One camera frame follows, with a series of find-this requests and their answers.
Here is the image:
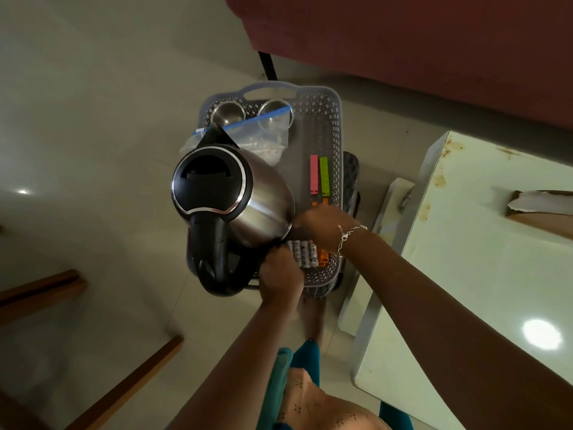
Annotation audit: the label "person's left hand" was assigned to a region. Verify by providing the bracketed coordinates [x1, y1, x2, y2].
[259, 244, 305, 308]

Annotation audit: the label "person's right hand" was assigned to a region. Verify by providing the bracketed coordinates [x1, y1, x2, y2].
[290, 205, 363, 256]

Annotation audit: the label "stainless steel electric kettle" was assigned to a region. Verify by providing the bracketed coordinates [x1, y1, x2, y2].
[171, 124, 296, 297]

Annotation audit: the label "person's left forearm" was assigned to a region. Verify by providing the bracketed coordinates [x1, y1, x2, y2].
[167, 294, 305, 430]

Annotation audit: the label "person's right forearm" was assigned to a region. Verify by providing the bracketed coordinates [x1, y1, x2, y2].
[337, 227, 573, 430]

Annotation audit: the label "row of white batteries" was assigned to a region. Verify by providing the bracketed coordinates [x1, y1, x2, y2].
[286, 240, 319, 269]

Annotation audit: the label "person's foot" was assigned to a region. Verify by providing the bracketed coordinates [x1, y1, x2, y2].
[296, 294, 327, 347]

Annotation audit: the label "grey plastic basket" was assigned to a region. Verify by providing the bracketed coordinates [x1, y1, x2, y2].
[186, 81, 344, 298]

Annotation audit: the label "teal trousers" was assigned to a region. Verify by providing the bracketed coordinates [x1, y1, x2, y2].
[255, 339, 415, 430]

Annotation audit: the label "clear zip bag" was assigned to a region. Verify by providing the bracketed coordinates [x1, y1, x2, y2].
[180, 106, 292, 167]

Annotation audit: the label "steel bowl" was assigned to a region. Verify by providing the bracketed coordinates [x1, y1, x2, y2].
[257, 99, 294, 131]
[210, 101, 247, 128]

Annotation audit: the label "peach patterned top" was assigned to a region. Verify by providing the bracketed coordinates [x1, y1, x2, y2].
[274, 367, 392, 430]

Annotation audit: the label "white table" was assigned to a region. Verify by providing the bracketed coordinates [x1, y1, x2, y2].
[338, 131, 573, 430]

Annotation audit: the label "black sofa leg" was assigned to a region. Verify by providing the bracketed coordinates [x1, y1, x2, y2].
[258, 51, 278, 82]

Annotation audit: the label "wooden furniture leg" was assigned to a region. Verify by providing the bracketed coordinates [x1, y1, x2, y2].
[65, 335, 185, 430]
[0, 269, 88, 327]

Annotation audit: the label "maroon sofa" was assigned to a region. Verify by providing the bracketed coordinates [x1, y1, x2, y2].
[222, 0, 573, 130]

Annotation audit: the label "torn cardboard piece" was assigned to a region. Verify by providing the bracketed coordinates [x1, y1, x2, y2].
[506, 190, 573, 241]

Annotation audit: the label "silver bracelet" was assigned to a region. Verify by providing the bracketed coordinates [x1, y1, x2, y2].
[336, 225, 369, 257]

